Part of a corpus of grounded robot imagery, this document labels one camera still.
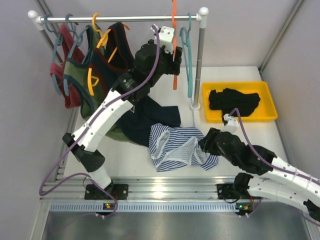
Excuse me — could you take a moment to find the teal plastic hanger right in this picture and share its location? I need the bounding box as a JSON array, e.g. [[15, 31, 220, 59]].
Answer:
[[179, 12, 193, 99]]

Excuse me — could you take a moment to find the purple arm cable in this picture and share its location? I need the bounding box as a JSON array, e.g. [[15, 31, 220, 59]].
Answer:
[[38, 23, 161, 218], [227, 107, 320, 228]]

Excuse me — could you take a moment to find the yellow plastic tray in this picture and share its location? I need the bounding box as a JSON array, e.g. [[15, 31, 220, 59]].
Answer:
[[202, 81, 278, 123]]

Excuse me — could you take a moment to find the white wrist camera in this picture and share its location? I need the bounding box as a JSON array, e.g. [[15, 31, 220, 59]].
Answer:
[[150, 24, 175, 54], [220, 114, 240, 134]]

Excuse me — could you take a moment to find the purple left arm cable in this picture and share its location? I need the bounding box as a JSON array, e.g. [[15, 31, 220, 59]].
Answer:
[[38, 23, 161, 218]]

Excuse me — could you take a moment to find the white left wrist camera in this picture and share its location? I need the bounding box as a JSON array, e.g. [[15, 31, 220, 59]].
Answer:
[[150, 24, 175, 54]]

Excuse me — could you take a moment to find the black folded garment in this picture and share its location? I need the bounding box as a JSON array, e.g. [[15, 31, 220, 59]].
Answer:
[[208, 88, 261, 117]]

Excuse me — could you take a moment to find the teal hanger under maroon top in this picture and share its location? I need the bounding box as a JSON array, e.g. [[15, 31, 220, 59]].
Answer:
[[44, 14, 63, 95]]

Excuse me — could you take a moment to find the teal hanger under green top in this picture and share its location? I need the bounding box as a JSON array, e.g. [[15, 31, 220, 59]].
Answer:
[[63, 13, 91, 96]]

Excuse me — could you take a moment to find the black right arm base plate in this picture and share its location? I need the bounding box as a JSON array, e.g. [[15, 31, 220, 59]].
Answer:
[[216, 183, 251, 201]]

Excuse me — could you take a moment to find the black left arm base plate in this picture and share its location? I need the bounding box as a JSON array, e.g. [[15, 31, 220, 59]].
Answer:
[[84, 184, 129, 200]]

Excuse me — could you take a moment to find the blue white striped tank top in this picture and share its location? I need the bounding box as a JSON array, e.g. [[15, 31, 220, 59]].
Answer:
[[149, 123, 219, 172]]

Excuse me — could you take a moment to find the orange plastic hanger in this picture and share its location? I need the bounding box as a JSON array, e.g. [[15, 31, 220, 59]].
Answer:
[[171, 0, 178, 90]]

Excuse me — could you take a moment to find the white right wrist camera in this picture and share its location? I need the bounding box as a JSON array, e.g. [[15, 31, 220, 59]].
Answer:
[[220, 114, 240, 134]]

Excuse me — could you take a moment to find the yellow plastic hanger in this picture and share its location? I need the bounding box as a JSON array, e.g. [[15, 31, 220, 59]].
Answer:
[[87, 12, 134, 97]]

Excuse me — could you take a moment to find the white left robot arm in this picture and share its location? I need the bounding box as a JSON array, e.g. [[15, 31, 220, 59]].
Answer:
[[62, 39, 183, 199]]

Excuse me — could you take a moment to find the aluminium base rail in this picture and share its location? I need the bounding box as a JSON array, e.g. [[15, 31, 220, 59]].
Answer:
[[40, 177, 258, 213]]

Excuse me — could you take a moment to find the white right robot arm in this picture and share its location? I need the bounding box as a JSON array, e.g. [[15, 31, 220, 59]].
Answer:
[[199, 128, 320, 221]]

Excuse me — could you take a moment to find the green tank top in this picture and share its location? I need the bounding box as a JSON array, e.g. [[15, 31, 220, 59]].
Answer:
[[62, 24, 131, 143]]

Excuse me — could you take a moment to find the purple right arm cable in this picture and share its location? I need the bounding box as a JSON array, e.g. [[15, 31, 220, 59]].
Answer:
[[227, 107, 320, 228]]

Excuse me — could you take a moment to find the maroon tank top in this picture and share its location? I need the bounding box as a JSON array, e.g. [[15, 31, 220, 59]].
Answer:
[[55, 23, 81, 109]]

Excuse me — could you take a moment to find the silver white clothes rack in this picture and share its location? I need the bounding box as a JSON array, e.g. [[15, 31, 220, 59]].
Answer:
[[27, 7, 209, 127]]

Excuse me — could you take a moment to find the navy basketball tank top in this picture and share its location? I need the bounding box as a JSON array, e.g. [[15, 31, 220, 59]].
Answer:
[[82, 32, 181, 152]]

